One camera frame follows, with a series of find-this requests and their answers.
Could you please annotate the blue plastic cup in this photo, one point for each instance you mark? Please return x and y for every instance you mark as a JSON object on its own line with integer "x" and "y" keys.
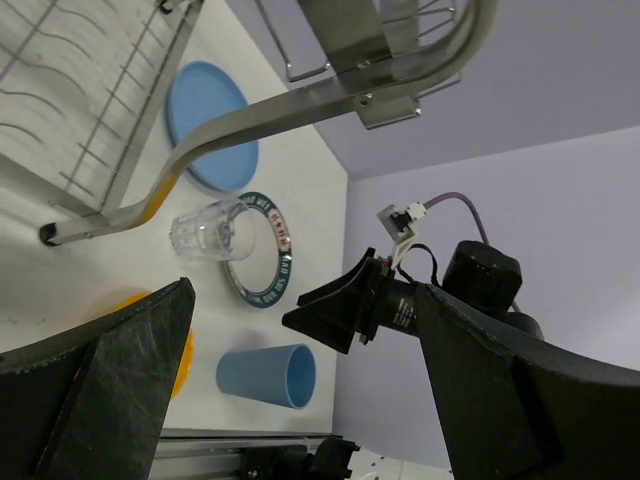
{"x": 283, "y": 375}

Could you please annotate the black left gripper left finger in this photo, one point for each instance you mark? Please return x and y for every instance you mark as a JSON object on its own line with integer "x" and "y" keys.
{"x": 90, "y": 402}

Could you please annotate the stainless steel dish rack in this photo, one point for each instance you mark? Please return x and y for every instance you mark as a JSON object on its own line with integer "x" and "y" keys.
{"x": 82, "y": 83}

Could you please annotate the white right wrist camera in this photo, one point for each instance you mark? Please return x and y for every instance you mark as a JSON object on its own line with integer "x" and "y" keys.
{"x": 400, "y": 225}

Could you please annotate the yellow bowl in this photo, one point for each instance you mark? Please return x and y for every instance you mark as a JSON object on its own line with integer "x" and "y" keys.
{"x": 187, "y": 356}

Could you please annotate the clear glass tumbler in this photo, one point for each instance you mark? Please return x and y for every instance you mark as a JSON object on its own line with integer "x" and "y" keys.
{"x": 221, "y": 231}

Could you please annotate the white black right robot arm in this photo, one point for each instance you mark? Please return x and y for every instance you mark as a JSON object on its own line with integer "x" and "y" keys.
{"x": 478, "y": 275}

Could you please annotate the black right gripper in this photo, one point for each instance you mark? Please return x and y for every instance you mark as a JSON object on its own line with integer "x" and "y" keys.
{"x": 336, "y": 318}

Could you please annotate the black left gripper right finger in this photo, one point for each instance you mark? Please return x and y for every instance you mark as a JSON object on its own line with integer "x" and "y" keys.
{"x": 512, "y": 406}

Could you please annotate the white plate green rim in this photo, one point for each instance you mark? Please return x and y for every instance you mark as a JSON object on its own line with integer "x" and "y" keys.
{"x": 263, "y": 277}

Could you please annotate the aluminium rail frame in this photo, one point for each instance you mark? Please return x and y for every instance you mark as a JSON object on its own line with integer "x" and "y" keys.
{"x": 215, "y": 454}

